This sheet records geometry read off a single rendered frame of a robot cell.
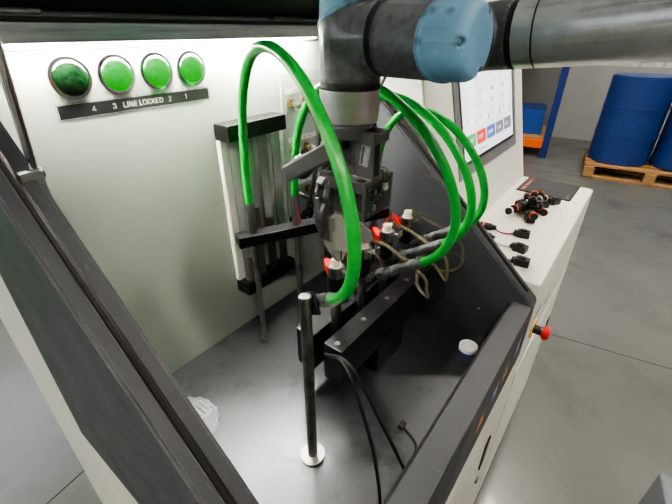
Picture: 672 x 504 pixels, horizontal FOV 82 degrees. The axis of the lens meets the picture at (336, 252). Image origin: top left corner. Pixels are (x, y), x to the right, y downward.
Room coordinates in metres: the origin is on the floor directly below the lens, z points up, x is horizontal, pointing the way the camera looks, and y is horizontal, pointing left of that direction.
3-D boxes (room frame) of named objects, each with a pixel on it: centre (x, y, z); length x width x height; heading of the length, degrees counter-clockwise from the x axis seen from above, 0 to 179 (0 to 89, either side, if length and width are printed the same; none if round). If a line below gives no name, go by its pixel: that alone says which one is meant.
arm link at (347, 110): (0.52, -0.02, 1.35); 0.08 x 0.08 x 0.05
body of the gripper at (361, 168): (0.52, -0.02, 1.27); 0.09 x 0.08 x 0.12; 52
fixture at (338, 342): (0.63, -0.07, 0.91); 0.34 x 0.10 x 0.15; 142
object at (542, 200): (1.03, -0.57, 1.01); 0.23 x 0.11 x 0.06; 142
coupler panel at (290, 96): (0.89, 0.06, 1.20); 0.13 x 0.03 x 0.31; 142
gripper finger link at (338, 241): (0.51, -0.01, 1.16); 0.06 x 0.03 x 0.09; 52
